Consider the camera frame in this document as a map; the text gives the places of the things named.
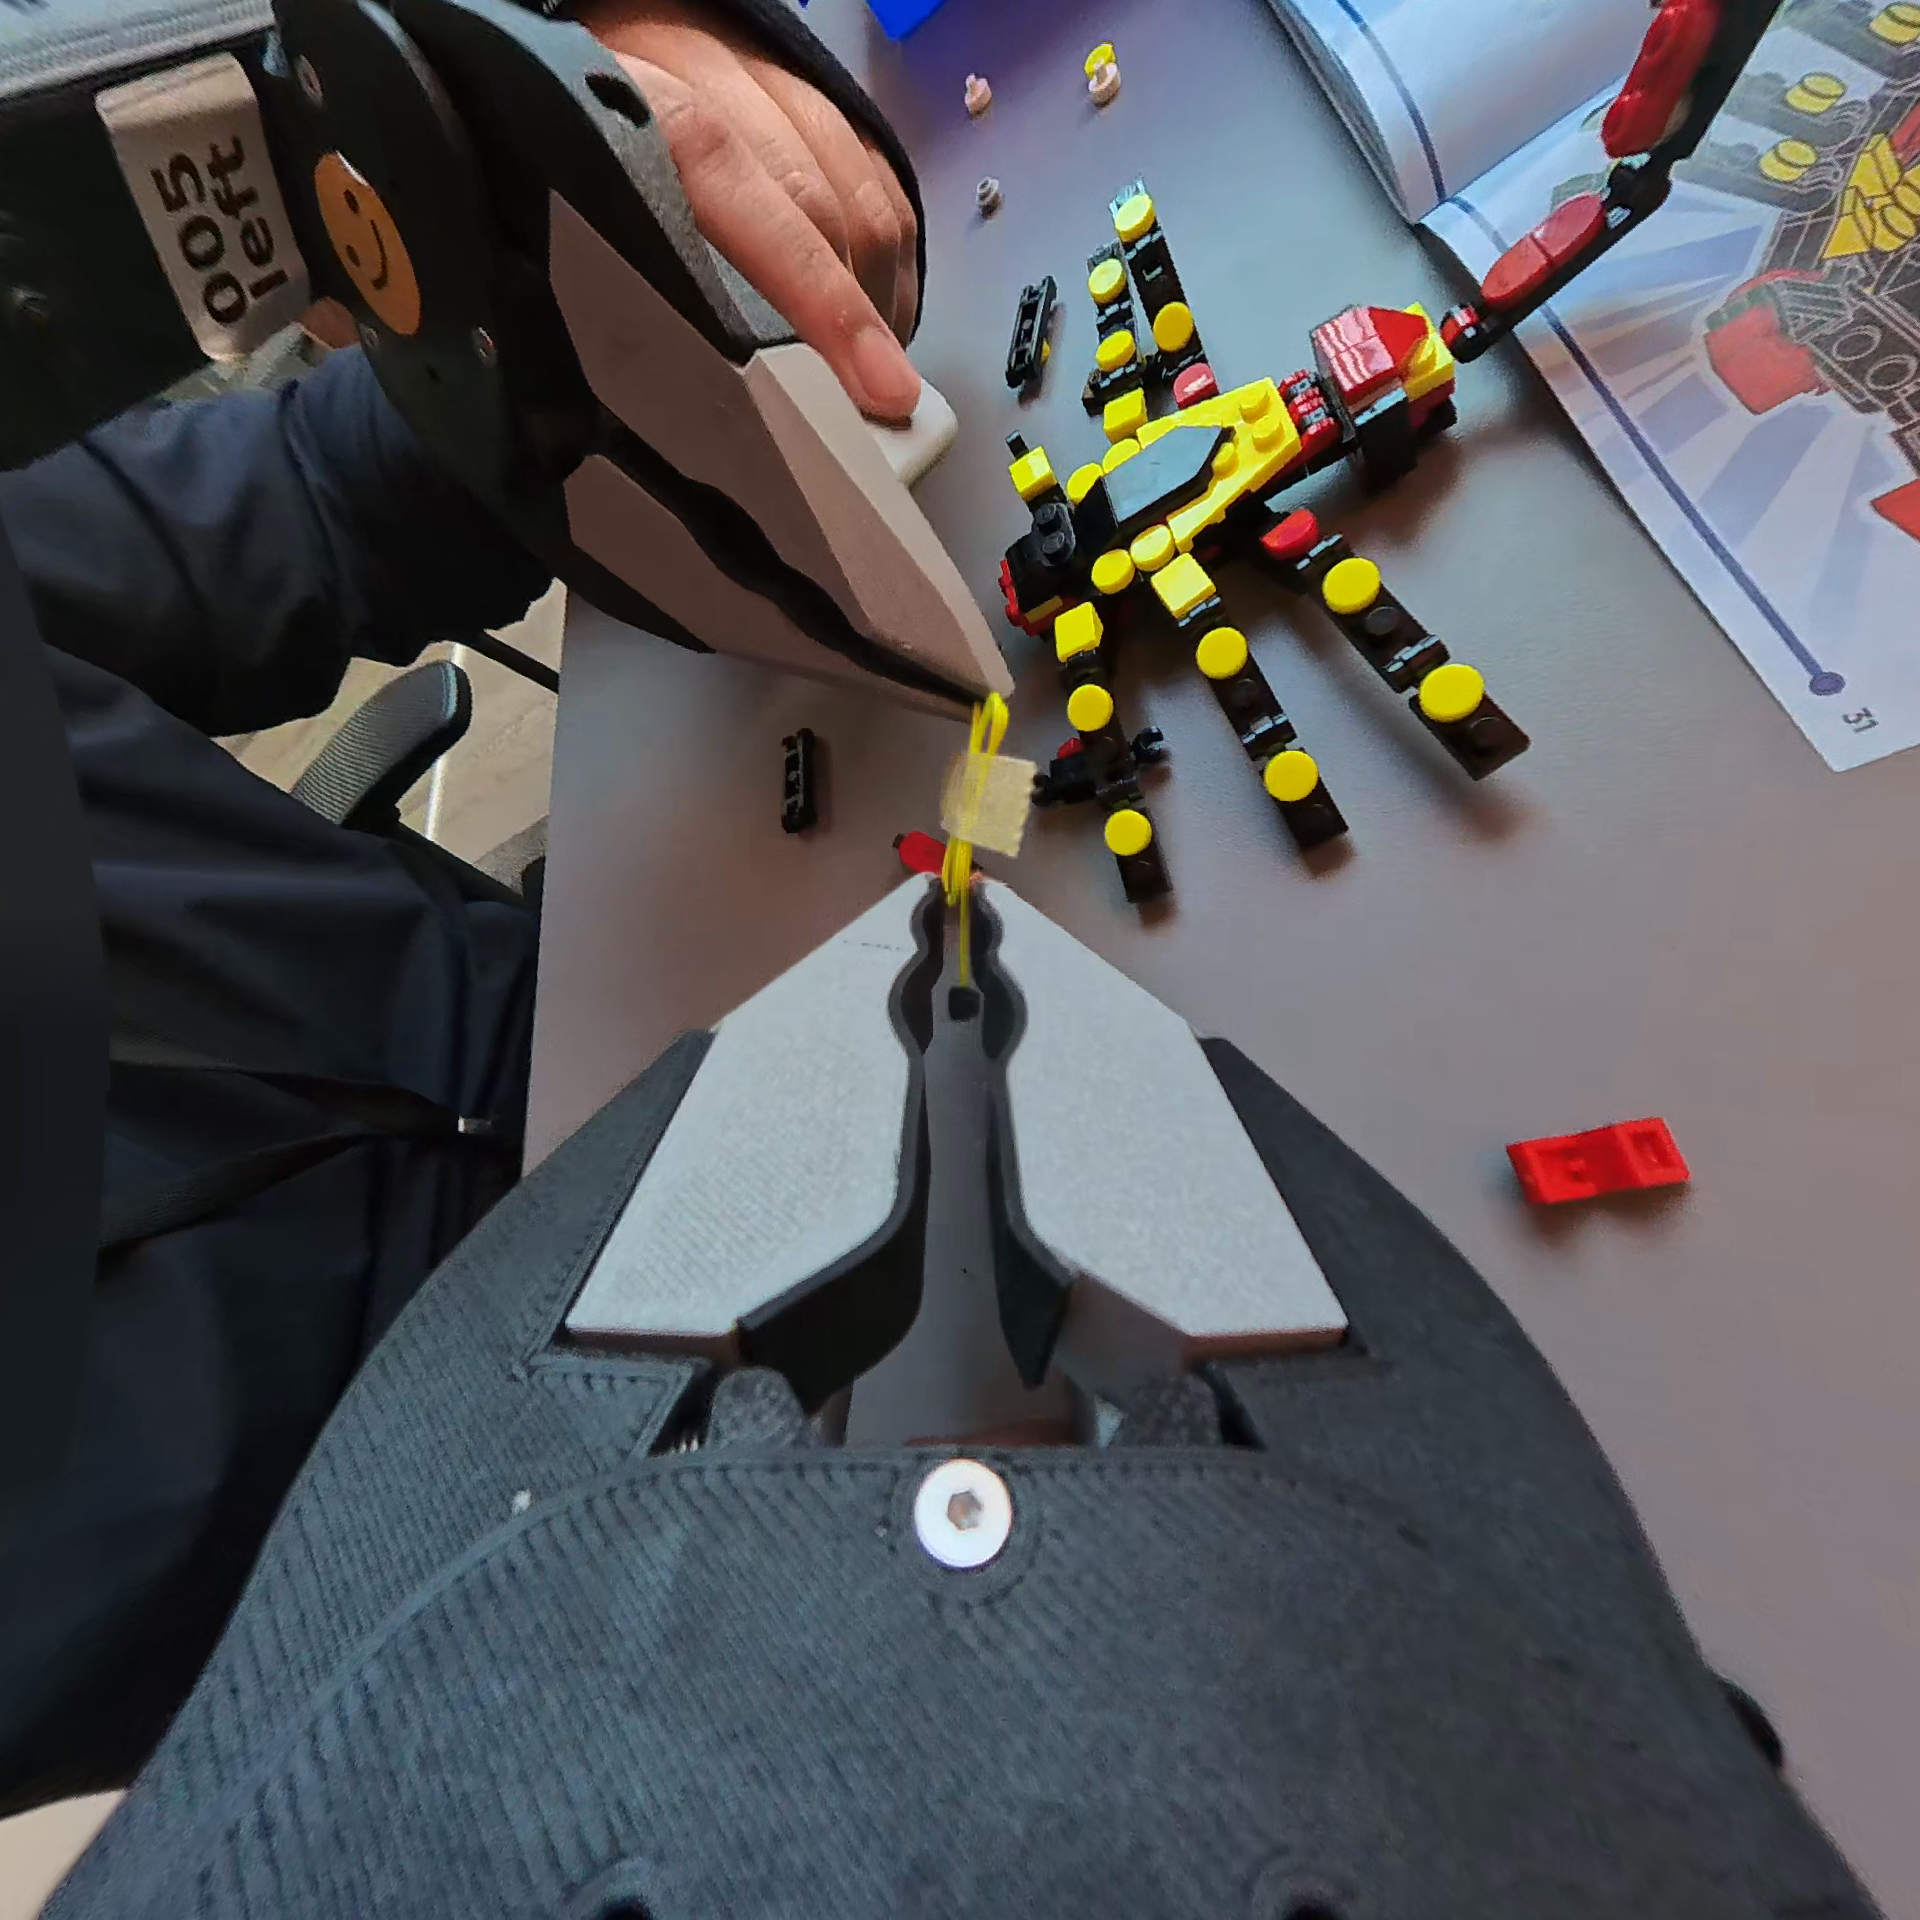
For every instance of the blue lego piece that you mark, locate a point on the blue lego piece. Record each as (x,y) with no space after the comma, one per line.
(905,15)

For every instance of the person's dark clothing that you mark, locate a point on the person's dark clothing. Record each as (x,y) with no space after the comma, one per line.
(224,1200)

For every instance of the tiny yellow pink lego stud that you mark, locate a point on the tiny yellow pink lego stud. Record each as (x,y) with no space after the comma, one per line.
(1103,72)

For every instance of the yellow black lego spider model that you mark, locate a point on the yellow black lego spider model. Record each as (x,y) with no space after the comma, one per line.
(1200,464)

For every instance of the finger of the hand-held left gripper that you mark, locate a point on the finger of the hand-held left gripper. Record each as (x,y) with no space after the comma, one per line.
(674,555)
(884,540)

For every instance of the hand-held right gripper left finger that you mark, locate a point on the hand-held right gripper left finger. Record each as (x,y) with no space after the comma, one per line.
(751,1185)

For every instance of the small black lego bar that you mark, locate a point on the small black lego bar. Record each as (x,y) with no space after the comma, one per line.
(1031,332)
(800,781)

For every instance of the person's left forearm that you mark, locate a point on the person's left forearm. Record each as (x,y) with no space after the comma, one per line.
(224,525)

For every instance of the small red black lego piece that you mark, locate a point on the small red black lego piece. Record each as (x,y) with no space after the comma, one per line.
(918,853)

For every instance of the grey mesh office chair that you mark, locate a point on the grey mesh office chair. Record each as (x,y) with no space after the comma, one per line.
(391,734)

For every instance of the red flat lego plate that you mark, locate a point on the red flat lego plate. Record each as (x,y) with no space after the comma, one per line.
(1598,1163)

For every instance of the lego instruction booklet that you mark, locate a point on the lego instruction booklet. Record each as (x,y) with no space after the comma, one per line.
(1724,451)

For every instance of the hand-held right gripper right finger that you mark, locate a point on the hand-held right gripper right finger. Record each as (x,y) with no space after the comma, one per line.
(1154,1185)

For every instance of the person's left hand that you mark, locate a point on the person's left hand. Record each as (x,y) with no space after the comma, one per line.
(781,210)

